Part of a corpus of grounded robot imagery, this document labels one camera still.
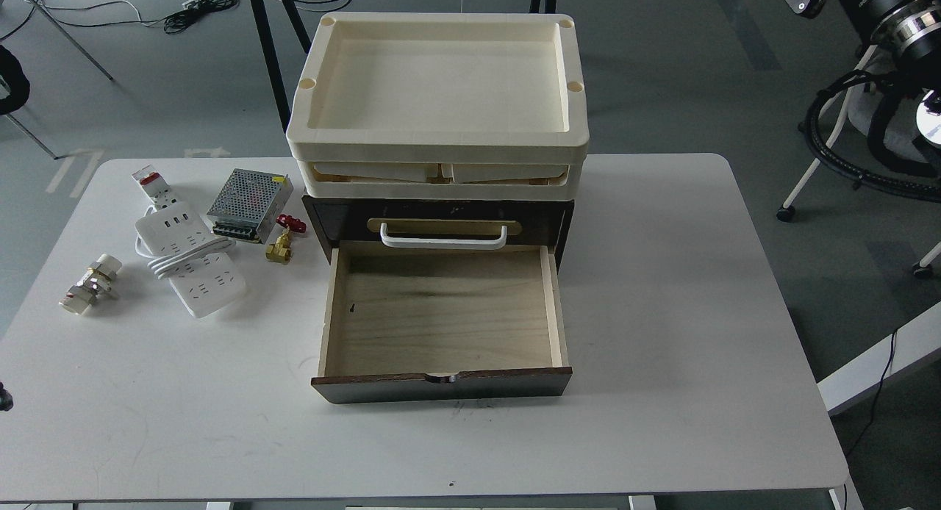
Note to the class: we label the brass valve red handle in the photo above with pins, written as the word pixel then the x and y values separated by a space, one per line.
pixel 280 251

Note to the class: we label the white power strip with cable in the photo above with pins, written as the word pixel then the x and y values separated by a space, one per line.
pixel 186 253

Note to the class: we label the black camera equipment with hose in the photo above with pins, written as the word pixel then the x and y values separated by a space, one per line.
pixel 909 30

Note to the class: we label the white table edge right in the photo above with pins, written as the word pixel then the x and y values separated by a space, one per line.
pixel 910 348

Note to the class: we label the silver metal power supply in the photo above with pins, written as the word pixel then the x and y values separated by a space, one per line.
pixel 248 204

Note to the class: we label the white upper drawer handle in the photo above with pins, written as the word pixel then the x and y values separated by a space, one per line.
pixel 445 243

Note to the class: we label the open wooden drawer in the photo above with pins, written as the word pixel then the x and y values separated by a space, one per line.
pixel 425 325

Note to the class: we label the white red circuit breaker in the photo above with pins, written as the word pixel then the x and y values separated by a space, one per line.
pixel 155 187

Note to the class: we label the cream plastic stacked tray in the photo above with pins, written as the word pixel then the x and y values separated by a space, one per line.
pixel 441 106

